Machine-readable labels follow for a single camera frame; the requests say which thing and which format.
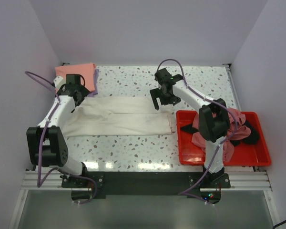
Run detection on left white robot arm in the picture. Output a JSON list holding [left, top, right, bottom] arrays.
[[26, 74, 90, 187]]

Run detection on pink t shirt in bin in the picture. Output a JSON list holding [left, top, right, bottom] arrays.
[[191, 107, 252, 165]]

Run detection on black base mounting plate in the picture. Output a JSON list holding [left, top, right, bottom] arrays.
[[60, 172, 231, 203]]

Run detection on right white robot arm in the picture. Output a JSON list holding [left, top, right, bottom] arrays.
[[150, 68, 230, 187]]

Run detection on folded salmon pink t shirt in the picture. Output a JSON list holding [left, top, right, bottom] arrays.
[[55, 63, 96, 92]]

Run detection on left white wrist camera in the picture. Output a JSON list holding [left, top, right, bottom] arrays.
[[53, 76, 65, 90]]

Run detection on white red print t shirt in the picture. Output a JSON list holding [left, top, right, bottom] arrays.
[[62, 97, 172, 137]]

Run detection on red plastic bin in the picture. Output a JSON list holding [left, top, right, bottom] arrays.
[[176, 110, 271, 167]]

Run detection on black t shirt in bin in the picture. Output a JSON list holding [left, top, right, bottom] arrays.
[[181, 121, 260, 146]]

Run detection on folded lavender t shirt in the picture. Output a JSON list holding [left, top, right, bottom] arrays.
[[87, 68, 99, 97]]

